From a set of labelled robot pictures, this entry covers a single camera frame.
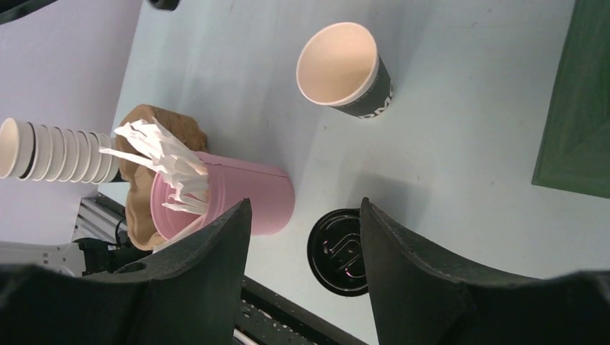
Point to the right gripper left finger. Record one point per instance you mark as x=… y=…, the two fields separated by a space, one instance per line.
x=187 y=293

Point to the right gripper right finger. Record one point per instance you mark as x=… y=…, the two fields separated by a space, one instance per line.
x=422 y=293

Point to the black paper coffee cup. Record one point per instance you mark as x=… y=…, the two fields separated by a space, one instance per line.
x=340 y=67

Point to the stack of black lids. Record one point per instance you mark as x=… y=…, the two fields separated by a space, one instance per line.
x=335 y=255

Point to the bundle of white straws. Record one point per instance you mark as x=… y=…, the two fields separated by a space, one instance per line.
x=177 y=165

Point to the pink straw holder cup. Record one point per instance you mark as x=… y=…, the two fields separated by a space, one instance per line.
x=269 y=189

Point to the green paper bag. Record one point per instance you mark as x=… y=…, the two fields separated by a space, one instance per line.
x=574 y=150

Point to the stack of paper cups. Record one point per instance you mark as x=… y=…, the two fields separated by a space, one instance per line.
x=38 y=152

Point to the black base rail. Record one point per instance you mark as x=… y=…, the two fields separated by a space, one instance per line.
x=265 y=317

